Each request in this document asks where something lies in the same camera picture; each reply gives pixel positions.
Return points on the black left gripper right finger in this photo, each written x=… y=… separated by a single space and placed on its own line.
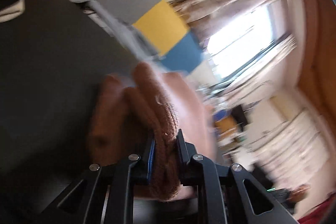
x=226 y=194

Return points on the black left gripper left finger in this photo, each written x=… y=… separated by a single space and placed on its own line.
x=104 y=194

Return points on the pink knitted sweater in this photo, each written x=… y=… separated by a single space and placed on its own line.
x=159 y=104

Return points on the wooden desk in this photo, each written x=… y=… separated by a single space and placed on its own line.
x=226 y=127

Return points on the blue round item on desk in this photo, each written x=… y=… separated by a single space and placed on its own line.
x=220 y=114

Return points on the window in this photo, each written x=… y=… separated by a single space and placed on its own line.
x=246 y=37

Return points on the patterned curtain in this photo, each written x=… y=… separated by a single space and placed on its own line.
x=207 y=17

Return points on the grey yellow blue chair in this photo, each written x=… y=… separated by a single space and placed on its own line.
x=151 y=30

